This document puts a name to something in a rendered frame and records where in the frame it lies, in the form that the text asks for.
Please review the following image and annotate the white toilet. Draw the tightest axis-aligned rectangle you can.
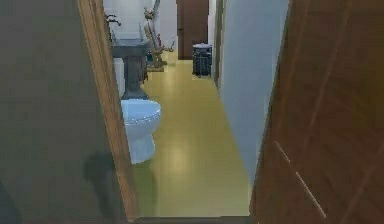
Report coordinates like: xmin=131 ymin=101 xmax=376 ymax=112
xmin=120 ymin=98 xmax=162 ymax=165

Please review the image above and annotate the dark brown room door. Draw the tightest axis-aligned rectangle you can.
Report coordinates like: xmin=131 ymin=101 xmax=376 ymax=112
xmin=175 ymin=0 xmax=210 ymax=61

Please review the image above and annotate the dark bronze faucet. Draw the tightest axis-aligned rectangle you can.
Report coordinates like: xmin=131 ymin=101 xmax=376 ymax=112
xmin=105 ymin=13 xmax=122 ymax=28

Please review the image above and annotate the black wire bin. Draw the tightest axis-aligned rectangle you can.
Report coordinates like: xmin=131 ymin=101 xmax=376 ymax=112
xmin=191 ymin=43 xmax=213 ymax=78

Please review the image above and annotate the grey pedestal sink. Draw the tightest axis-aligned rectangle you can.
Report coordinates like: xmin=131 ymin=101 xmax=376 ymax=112
xmin=111 ymin=38 xmax=152 ymax=100

